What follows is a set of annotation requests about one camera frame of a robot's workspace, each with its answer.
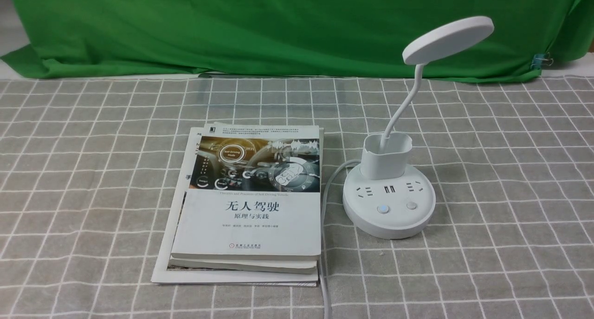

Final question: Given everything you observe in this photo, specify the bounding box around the white desk lamp power strip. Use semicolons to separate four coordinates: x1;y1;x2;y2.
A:
343;16;494;240

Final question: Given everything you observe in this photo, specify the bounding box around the top self-driving book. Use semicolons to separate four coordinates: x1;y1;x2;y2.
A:
171;122;322;262

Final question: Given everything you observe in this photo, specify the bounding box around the bottom large white book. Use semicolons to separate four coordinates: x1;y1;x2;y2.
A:
151;127;318;287

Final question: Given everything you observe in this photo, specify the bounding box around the grey checked tablecloth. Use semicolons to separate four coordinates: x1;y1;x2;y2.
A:
0;77;594;319

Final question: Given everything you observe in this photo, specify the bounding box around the green backdrop cloth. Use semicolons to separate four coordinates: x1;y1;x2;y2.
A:
2;0;593;83

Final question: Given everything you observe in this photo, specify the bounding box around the blue binder clip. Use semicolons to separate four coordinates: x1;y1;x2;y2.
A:
530;52;554;70

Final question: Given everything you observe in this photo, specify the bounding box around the white lamp power cable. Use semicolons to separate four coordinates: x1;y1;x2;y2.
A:
320;159;362;319

